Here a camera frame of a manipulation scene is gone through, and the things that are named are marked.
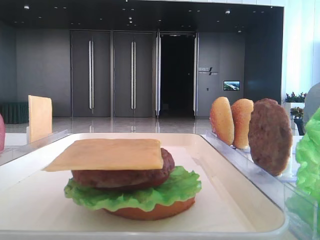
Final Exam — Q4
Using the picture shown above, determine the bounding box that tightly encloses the standing green lettuce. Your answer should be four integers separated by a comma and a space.
295, 110, 320, 201

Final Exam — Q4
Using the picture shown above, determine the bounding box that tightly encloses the bottom bun on tray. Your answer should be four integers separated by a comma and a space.
105, 197, 196, 221

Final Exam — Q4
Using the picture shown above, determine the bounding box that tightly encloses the clear holder rack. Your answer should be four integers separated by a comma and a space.
203, 131, 320, 240
0, 129, 69, 166

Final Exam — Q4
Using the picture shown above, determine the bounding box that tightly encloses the clear left holder rack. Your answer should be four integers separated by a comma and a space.
0, 129, 69, 166

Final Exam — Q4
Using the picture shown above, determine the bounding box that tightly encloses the middle grey double door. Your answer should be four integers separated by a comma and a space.
114, 32, 154, 118

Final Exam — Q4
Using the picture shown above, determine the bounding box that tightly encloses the person in grey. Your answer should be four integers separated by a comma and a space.
303, 83, 320, 133

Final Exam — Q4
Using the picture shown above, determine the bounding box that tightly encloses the standing meat patty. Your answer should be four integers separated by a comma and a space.
248, 98, 293, 176

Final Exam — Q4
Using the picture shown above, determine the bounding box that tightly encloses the flower planter box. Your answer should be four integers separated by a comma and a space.
284, 92, 307, 119

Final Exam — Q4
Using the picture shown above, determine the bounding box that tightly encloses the sesame top bun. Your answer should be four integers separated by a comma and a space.
210, 96, 235, 146

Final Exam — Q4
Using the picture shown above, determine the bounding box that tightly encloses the standing cheese slice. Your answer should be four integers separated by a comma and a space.
28, 95, 53, 143

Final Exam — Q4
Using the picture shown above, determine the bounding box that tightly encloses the left grey double door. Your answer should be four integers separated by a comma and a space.
70, 30, 111, 117

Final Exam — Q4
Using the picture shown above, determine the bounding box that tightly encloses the clear right holder rack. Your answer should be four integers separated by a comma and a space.
203, 131, 320, 240

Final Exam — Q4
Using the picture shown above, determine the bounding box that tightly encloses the cheese slice on tray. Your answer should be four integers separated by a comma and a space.
43, 138, 164, 172

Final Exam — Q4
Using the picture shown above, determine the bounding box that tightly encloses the green lettuce on tray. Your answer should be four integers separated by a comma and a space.
64, 166, 202, 212

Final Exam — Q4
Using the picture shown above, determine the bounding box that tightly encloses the meat patty on tray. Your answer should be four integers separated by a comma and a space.
71, 148, 175, 191

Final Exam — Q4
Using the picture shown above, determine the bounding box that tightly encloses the wall display screen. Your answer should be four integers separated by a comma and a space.
223, 80, 241, 91

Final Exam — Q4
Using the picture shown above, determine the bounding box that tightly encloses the standing red tomato slice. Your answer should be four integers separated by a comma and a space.
0, 114, 6, 151

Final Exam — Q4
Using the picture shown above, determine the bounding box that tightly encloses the green skirted table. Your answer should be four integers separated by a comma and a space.
0, 102, 29, 124

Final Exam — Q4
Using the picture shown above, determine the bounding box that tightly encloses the grey double door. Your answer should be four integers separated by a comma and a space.
114, 32, 154, 118
70, 30, 111, 117

